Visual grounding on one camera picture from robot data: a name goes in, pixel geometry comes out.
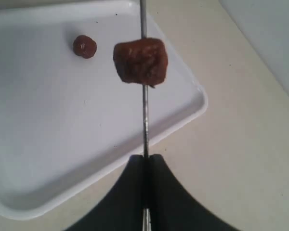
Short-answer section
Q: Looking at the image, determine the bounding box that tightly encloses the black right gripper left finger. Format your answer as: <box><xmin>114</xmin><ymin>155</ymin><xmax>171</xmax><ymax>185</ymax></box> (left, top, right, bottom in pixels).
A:
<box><xmin>67</xmin><ymin>155</ymin><xmax>144</xmax><ymax>231</ymax></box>

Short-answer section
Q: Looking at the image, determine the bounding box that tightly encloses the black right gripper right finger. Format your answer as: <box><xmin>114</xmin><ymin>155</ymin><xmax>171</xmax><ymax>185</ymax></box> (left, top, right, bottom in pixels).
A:
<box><xmin>148</xmin><ymin>154</ymin><xmax>234</xmax><ymax>231</ymax></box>

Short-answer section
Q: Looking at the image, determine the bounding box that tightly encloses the thin metal skewer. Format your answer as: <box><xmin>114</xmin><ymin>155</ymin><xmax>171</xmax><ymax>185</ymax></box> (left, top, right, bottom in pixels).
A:
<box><xmin>140</xmin><ymin>0</ymin><xmax>151</xmax><ymax>231</ymax></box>

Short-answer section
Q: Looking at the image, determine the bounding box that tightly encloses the white rectangular plastic tray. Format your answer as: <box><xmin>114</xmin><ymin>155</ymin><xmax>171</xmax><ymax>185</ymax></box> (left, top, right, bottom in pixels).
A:
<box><xmin>0</xmin><ymin>0</ymin><xmax>209</xmax><ymax>221</ymax></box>

